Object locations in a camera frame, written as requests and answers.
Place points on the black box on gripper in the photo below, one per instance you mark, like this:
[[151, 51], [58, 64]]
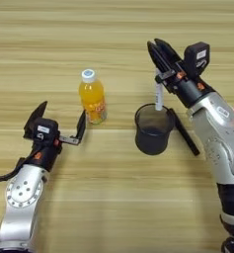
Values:
[[195, 59], [45, 130]]

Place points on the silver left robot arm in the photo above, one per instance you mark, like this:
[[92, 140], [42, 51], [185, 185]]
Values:
[[21, 204]]

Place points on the black pen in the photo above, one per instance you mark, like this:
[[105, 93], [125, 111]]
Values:
[[185, 133]]

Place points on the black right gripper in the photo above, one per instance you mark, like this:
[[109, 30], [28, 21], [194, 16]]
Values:
[[187, 90]]

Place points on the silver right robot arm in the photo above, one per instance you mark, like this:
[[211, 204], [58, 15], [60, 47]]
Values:
[[217, 141]]

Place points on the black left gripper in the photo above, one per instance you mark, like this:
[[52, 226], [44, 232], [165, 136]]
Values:
[[44, 156]]

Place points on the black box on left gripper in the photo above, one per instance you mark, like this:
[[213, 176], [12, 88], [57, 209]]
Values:
[[45, 130]]

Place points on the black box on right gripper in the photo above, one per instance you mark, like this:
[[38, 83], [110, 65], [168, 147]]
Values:
[[195, 59]]

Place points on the black mesh cup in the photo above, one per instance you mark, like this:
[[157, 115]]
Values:
[[154, 135]]

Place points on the orange juice bottle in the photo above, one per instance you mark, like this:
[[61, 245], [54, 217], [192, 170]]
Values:
[[93, 99]]

